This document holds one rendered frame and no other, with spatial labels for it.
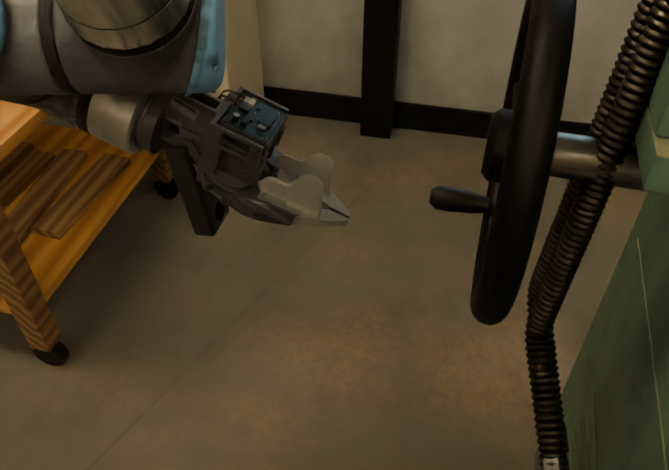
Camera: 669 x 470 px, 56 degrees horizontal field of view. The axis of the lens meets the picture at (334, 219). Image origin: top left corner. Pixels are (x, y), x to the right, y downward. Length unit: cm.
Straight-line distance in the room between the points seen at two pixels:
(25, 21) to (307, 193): 27
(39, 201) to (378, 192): 86
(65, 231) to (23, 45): 99
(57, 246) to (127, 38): 105
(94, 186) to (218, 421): 62
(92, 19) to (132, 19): 2
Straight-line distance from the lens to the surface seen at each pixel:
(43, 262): 143
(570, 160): 52
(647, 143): 48
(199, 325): 145
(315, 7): 190
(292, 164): 62
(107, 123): 61
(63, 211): 151
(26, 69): 52
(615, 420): 80
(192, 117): 59
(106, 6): 41
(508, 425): 132
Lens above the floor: 111
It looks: 42 degrees down
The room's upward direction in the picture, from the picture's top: straight up
